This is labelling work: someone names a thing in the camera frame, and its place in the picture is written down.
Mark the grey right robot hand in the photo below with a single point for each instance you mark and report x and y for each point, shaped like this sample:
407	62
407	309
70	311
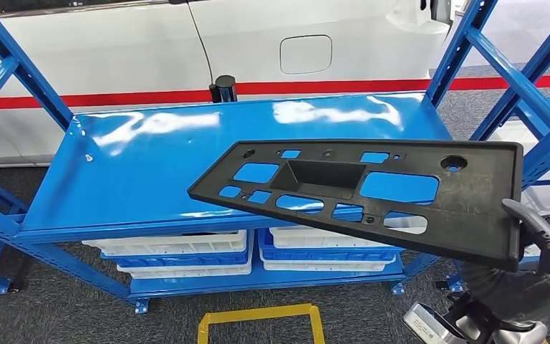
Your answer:
540	299

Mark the white car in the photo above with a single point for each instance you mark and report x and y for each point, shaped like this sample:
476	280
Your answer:
113	47

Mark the black stanchion post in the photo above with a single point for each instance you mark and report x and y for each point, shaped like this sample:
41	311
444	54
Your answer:
225	88

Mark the yellow floor tape outline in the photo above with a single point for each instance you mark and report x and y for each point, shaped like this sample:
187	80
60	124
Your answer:
256	313

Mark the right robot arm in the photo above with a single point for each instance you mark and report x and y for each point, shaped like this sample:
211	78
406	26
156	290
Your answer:
479	285

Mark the red barrier belt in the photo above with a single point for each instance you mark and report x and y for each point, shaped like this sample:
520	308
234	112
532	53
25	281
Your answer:
351	86

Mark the black plastic plate part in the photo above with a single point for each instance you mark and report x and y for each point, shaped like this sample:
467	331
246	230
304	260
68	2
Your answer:
474	199

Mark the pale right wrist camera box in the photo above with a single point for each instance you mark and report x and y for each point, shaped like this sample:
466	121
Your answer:
429	325

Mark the blue plastic bin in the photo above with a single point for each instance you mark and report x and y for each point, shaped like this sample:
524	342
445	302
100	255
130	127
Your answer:
180	261
322	255

